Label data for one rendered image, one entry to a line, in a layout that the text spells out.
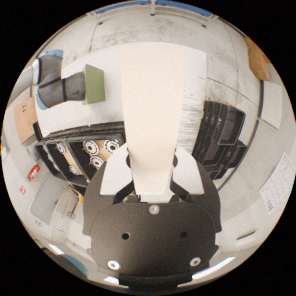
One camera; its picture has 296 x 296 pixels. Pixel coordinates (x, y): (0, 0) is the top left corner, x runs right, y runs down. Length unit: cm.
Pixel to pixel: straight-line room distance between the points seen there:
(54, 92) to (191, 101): 66
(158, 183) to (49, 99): 47
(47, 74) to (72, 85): 13
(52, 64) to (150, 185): 48
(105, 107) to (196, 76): 56
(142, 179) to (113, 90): 48
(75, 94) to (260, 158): 311
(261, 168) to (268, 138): 73
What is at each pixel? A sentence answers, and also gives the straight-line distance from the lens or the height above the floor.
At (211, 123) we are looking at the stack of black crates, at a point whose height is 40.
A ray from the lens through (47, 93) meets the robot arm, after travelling 44.
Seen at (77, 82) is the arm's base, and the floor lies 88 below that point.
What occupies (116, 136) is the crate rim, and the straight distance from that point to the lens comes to 32.
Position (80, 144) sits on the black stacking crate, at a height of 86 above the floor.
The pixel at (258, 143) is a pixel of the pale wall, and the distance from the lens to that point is 286.
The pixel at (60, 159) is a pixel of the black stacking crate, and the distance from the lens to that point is 82.
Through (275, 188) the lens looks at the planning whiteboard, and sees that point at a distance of 281.
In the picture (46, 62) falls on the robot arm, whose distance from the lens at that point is 42.
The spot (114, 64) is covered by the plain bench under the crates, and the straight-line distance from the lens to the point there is 57.
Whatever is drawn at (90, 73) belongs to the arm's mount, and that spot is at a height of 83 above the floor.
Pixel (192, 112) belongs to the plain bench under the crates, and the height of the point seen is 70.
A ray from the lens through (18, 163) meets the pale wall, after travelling 336.
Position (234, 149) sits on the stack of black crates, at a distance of 134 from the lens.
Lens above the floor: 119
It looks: 57 degrees down
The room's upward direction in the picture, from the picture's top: 180 degrees counter-clockwise
